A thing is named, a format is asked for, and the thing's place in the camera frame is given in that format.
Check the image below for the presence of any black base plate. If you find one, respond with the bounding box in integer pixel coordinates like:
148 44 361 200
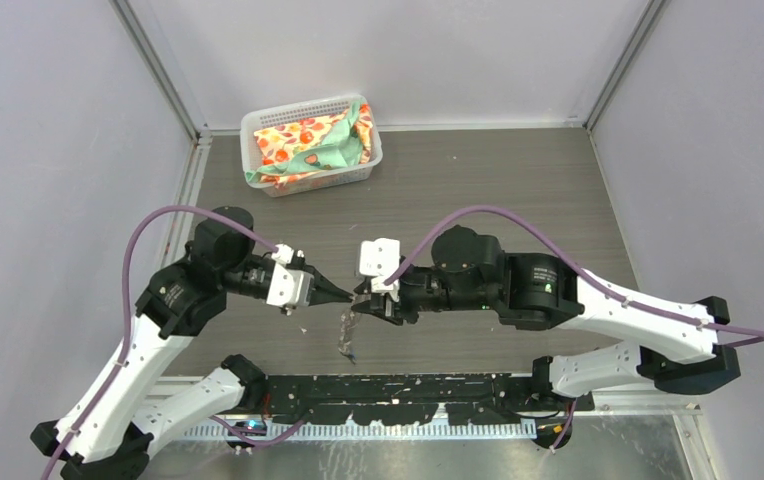
227 373 572 426

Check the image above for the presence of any white cable duct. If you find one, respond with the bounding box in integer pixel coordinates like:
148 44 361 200
180 418 537 441

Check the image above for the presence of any white plastic basket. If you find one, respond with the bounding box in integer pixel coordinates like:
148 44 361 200
240 94 383 197

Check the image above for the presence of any metal key organizer plate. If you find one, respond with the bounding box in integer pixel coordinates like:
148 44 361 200
337 307 363 359

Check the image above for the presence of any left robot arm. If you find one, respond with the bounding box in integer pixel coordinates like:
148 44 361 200
31 206 352 479

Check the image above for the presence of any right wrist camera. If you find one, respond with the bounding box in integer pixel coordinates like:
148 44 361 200
356 238 401 301

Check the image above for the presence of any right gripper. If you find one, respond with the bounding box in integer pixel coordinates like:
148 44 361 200
351 263 495 324

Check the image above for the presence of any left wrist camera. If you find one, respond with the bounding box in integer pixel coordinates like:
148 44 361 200
265 244 306 315

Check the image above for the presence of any floral cloth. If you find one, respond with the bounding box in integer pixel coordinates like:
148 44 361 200
246 101 374 186

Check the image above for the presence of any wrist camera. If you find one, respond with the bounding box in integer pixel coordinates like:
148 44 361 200
265 244 306 315
356 238 401 301

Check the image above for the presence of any purple cable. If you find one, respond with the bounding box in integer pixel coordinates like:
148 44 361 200
381 205 764 454
40 205 315 480

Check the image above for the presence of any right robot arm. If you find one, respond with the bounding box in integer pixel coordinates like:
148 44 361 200
355 225 741 411

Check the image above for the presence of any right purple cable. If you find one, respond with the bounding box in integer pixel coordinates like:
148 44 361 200
381 205 764 454

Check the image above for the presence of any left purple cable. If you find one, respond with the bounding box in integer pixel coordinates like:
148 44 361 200
40 205 315 480

